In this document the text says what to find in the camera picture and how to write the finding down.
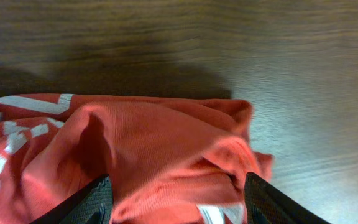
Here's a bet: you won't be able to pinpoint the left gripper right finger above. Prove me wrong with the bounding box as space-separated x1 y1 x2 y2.
244 172 329 224

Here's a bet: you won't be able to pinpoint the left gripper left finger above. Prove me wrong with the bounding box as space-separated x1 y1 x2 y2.
31 175 113 224

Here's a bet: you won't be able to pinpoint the orange soccer t-shirt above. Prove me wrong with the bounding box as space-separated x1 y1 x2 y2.
0 94 273 223

